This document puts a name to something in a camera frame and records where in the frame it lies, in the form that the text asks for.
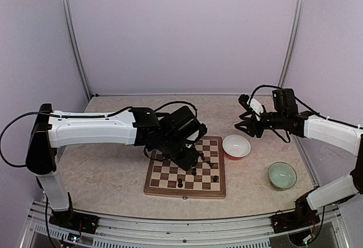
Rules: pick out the aluminium post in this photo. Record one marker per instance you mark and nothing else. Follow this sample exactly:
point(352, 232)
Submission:
point(292, 42)
point(75, 49)

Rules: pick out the white and orange bowl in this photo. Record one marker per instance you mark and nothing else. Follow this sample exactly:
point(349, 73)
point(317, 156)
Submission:
point(236, 147)

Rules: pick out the dark chess piece lying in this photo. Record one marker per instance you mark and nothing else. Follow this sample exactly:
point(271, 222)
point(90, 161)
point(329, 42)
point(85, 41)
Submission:
point(210, 163)

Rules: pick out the right aluminium post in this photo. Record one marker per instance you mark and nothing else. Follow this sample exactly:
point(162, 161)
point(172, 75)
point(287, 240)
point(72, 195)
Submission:
point(292, 42)

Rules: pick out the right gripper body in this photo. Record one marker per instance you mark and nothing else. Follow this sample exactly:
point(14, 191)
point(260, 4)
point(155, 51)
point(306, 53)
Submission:
point(256, 127)

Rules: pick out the aluminium front rail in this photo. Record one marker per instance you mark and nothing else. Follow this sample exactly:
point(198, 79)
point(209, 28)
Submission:
point(122, 231)

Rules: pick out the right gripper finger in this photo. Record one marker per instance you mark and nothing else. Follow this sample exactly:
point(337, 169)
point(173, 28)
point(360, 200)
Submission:
point(250, 114)
point(246, 126)

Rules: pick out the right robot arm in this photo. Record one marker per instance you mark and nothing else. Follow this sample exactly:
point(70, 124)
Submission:
point(307, 124)

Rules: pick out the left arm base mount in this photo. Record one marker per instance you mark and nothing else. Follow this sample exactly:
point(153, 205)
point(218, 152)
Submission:
point(81, 222)

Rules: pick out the left aluminium post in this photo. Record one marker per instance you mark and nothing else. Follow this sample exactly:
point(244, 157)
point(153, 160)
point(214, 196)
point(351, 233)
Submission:
point(75, 49)

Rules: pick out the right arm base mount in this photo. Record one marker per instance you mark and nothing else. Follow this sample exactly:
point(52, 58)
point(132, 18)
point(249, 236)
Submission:
point(287, 221)

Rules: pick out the dark pawn front centre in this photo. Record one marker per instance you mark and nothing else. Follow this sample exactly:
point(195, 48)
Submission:
point(179, 182)

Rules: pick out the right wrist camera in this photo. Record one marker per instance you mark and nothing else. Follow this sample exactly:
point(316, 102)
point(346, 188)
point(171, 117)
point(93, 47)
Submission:
point(251, 103)

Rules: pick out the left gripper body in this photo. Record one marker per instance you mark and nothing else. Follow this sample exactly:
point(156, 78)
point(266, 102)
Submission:
point(171, 150)

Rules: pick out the green glass bowl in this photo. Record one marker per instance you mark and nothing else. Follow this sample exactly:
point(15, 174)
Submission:
point(282, 175)

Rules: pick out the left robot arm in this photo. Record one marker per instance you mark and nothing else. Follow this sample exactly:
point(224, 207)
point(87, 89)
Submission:
point(136, 126)

